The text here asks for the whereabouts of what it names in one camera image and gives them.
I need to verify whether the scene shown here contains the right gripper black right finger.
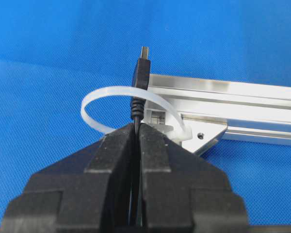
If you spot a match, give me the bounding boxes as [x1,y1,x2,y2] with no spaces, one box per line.
[139,124,249,233]

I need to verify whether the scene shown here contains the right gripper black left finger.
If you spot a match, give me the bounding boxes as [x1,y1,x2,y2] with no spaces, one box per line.
[0,124,135,233]

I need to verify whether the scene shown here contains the black usb cable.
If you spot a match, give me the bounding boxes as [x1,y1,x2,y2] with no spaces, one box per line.
[127,46,152,233]

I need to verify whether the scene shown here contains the white zip tie loop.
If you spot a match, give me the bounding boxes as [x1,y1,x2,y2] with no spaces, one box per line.
[81,86,193,141]

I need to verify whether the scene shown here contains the silver aluminium extrusion frame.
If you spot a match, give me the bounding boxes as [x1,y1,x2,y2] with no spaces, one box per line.
[148,74,291,155]

